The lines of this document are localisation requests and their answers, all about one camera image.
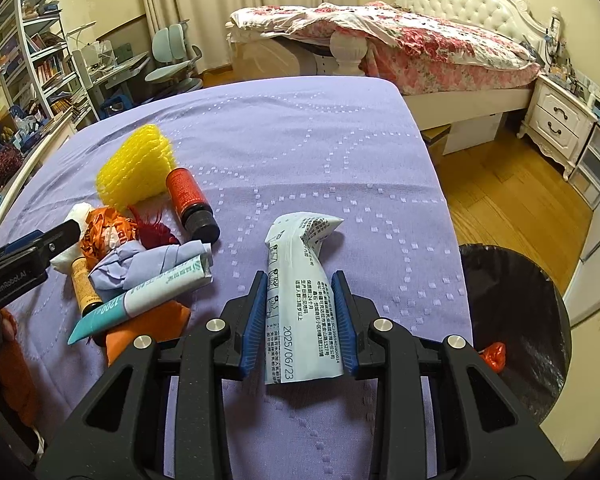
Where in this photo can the black trash bin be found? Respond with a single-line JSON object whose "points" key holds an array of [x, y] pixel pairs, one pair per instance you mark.
{"points": [[520, 300]]}

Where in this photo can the white tissue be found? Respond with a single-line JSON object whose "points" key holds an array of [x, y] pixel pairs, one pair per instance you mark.
{"points": [[82, 215]]}

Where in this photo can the white carved nightstand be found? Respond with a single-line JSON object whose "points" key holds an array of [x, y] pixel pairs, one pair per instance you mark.
{"points": [[555, 115]]}

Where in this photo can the purple quilted bedspread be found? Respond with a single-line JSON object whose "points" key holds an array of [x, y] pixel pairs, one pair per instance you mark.
{"points": [[305, 150]]}

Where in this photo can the red plastic scrap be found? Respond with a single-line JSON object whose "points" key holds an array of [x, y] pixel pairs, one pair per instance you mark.
{"points": [[494, 356]]}

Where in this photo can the orange wrapper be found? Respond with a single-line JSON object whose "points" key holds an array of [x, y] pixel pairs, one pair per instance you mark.
{"points": [[105, 235]]}

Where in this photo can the grey study desk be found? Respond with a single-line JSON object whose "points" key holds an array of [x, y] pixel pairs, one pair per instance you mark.
{"points": [[120, 67]]}

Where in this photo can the white bookshelf with books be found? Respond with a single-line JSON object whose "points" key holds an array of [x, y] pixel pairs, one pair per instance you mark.
{"points": [[45, 67]]}

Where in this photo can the pile of bedside items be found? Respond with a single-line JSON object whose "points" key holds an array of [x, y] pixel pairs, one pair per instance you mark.
{"points": [[562, 60]]}

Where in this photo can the pale blue desk chair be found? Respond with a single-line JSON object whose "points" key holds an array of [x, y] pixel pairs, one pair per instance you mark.
{"points": [[172, 42]]}

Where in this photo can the clear plastic drawer unit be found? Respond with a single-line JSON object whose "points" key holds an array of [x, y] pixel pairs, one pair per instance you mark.
{"points": [[597, 160]]}

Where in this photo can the person's orange fuzzy garment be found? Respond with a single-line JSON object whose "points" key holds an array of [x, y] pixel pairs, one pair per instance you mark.
{"points": [[10, 370]]}

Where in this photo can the teal and white tube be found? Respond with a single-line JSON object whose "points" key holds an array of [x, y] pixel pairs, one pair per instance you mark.
{"points": [[145, 296]]}

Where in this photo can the orange plastic bag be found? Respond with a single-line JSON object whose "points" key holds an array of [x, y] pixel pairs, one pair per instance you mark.
{"points": [[140, 330]]}

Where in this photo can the white curved bed board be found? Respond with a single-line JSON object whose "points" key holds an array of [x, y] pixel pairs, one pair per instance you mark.
{"points": [[30, 165]]}

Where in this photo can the yellow foam fruit net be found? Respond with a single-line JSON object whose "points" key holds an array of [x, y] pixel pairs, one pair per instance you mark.
{"points": [[135, 165]]}

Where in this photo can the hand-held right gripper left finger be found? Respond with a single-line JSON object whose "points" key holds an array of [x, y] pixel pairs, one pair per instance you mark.
{"points": [[257, 325]]}

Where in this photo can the pink floral quilt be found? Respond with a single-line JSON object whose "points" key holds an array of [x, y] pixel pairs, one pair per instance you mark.
{"points": [[430, 45]]}

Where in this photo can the dark red ribbon tangle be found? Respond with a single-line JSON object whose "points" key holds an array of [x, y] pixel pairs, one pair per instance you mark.
{"points": [[155, 235]]}

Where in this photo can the small orange label bottle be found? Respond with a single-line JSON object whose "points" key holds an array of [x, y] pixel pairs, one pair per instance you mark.
{"points": [[84, 285]]}

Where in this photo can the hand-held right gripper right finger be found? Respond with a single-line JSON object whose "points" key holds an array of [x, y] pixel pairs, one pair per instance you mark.
{"points": [[342, 325]]}

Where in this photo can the maroon fuzzy cloth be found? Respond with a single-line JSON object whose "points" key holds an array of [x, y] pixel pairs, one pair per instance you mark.
{"points": [[0, 167]]}

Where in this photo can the small red bottle black cap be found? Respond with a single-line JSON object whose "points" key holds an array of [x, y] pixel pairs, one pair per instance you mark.
{"points": [[185, 195]]}

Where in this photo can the cream curtains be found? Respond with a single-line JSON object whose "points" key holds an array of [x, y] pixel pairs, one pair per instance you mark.
{"points": [[205, 0]]}

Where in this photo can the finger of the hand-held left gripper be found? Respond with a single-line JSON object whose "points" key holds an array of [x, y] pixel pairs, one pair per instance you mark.
{"points": [[55, 246]]}

